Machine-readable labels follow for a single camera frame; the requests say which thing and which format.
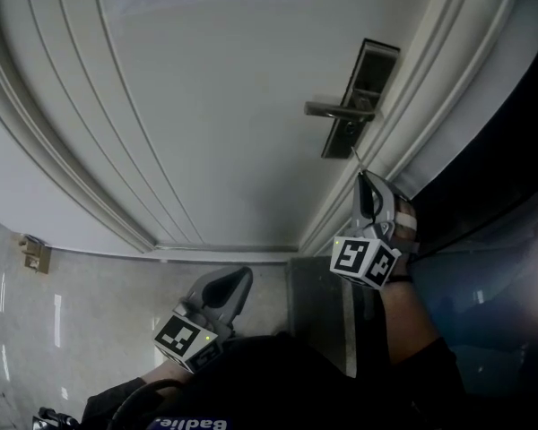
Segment dark metal door lock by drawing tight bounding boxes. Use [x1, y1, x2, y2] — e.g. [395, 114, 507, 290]
[303, 38, 402, 160]

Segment dark stone door threshold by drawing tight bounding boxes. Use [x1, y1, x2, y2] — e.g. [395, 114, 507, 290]
[285, 256, 379, 379]

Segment person's right hand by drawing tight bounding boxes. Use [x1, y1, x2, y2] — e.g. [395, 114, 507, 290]
[392, 196, 421, 256]

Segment white door frame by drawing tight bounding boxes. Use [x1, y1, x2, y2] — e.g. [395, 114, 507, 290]
[297, 0, 538, 259]

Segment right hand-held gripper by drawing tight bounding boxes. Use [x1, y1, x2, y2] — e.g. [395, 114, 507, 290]
[329, 170, 403, 291]

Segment person's left forearm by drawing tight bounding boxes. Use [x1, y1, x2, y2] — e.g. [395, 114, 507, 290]
[138, 358, 195, 386]

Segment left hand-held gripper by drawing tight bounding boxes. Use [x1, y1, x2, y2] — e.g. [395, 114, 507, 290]
[152, 266, 254, 374]

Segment brass door stop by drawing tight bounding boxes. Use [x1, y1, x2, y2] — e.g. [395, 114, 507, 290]
[16, 233, 53, 275]

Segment person's black clothing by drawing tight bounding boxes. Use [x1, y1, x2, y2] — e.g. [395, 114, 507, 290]
[79, 331, 469, 430]

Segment black metal device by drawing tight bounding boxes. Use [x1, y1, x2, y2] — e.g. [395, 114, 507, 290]
[30, 404, 81, 430]

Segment person's right forearm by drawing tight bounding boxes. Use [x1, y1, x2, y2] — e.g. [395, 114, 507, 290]
[377, 257, 437, 367]

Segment white panelled door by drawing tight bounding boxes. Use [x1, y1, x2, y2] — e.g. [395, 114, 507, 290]
[0, 0, 436, 264]

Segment black cable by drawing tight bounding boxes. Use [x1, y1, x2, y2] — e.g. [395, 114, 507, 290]
[104, 377, 186, 430]

